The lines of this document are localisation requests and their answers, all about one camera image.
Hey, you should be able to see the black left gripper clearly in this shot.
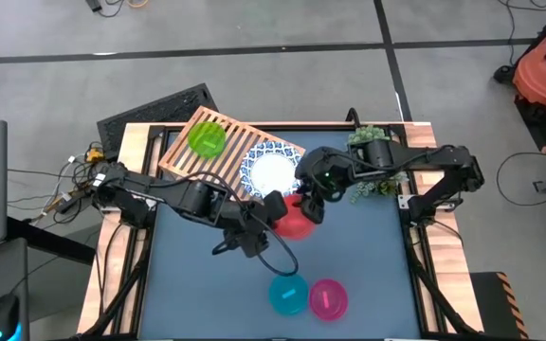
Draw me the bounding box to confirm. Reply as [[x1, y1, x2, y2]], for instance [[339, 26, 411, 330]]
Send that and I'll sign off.
[[227, 189, 289, 260]]

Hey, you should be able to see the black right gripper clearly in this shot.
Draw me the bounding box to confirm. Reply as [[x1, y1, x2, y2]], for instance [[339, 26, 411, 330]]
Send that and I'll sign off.
[[299, 185, 326, 224]]

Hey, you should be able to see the red plastic bowl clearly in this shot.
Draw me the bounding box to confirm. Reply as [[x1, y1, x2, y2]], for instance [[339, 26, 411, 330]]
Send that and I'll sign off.
[[272, 192, 318, 242]]

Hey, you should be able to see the blue patterned paper plate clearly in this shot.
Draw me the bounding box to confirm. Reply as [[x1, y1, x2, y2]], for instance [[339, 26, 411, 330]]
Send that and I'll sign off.
[[239, 140, 304, 200]]

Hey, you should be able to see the teal plastic bowl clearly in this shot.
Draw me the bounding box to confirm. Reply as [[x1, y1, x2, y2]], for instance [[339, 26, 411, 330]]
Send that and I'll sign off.
[[268, 273, 310, 317]]

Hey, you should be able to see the pink plastic bowl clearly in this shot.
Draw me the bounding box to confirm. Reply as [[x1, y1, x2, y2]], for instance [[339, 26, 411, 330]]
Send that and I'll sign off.
[[308, 278, 350, 322]]

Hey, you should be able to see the green plastic bowl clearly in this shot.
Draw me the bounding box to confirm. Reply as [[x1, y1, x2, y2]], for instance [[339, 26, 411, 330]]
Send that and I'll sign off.
[[187, 121, 228, 159]]

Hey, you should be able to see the wooden slatted shelf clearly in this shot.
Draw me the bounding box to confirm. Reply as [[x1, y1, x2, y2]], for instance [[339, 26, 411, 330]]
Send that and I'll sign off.
[[157, 105, 306, 205]]

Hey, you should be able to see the black perforated floor mat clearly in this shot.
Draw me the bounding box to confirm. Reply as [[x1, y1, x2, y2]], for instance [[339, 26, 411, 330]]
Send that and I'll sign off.
[[96, 82, 220, 160]]

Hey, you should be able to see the black hazard-striped floor mat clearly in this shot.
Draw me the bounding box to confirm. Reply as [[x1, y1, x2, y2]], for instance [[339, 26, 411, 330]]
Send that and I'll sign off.
[[469, 272, 530, 341]]

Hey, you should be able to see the black computer mouse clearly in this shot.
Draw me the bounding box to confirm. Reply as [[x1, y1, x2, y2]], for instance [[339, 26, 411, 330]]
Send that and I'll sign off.
[[0, 292, 22, 341]]

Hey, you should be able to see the orange shop vacuum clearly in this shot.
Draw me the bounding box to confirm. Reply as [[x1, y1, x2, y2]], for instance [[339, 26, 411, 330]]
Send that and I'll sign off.
[[493, 2, 546, 113]]

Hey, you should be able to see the black table frame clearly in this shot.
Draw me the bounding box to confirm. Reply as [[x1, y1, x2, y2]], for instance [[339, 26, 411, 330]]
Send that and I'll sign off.
[[81, 121, 481, 341]]

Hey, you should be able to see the black floor cable loop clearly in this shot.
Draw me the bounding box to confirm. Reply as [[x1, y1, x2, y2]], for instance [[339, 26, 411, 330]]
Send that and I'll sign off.
[[496, 151, 546, 207]]

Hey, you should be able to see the tangled cable bundle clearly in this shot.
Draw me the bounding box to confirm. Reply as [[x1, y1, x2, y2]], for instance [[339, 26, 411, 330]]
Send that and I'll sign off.
[[7, 140, 113, 224]]

